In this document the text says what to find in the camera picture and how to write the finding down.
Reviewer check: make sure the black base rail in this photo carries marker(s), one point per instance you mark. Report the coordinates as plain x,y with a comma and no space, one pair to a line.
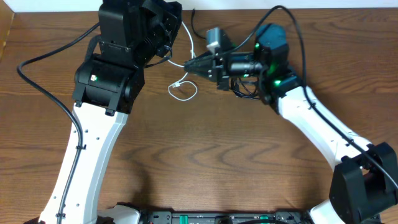
167,217

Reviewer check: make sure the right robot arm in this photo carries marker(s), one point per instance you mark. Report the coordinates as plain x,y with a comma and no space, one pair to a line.
364,182

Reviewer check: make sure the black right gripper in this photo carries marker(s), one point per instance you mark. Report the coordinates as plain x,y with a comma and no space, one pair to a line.
222,76

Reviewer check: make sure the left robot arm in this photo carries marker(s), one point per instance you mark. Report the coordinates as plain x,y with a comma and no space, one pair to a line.
106,86

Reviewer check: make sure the cardboard box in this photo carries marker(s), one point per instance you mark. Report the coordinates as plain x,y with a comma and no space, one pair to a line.
6,19

